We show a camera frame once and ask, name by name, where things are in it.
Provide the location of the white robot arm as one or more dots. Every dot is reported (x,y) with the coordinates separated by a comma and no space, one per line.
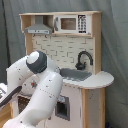
(45,96)

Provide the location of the wooden toy kitchen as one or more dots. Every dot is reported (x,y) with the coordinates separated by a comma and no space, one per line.
(87,98)

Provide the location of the grey toy sink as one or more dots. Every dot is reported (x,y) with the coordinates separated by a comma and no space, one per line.
(74,75)

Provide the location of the black toy faucet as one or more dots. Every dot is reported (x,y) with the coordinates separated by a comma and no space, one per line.
(81,64)

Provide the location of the white toy microwave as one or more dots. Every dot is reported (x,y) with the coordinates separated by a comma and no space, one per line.
(70,24)

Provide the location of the grey ice dispenser panel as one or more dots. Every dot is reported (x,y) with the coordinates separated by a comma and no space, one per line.
(62,108)

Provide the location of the grey range hood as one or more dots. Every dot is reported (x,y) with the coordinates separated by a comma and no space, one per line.
(39,27)

